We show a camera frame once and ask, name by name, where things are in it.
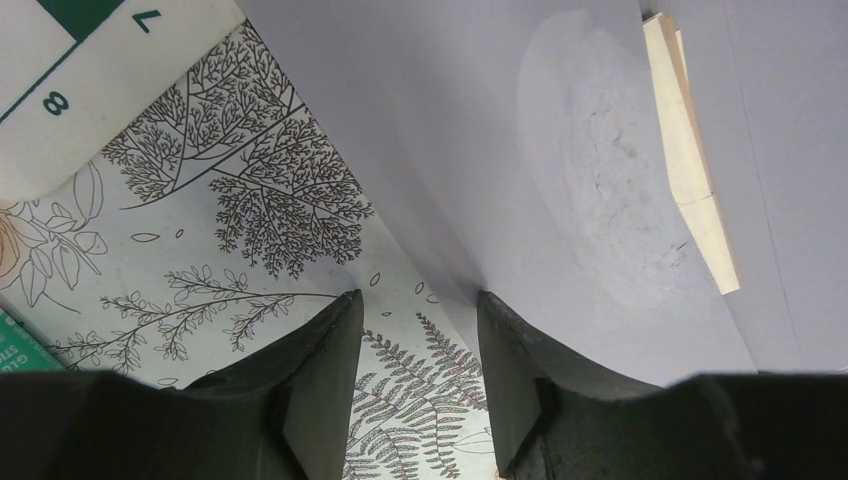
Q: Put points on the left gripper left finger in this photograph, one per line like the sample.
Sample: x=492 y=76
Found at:
x=282 y=412

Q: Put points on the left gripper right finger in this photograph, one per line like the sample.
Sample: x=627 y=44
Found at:
x=555 y=414

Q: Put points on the small green white bottle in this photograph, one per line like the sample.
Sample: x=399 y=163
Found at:
x=21 y=352

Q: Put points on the green white chessboard mat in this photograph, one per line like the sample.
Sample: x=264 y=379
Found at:
x=74 y=74

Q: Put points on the floral table cloth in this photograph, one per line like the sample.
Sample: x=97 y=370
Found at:
x=221 y=219

